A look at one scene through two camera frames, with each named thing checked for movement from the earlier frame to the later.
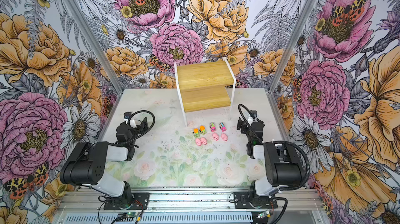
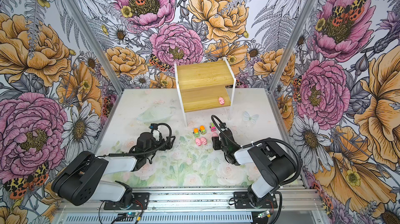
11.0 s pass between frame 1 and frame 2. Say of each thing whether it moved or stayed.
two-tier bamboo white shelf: stayed
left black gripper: moved
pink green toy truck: stayed
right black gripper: moved
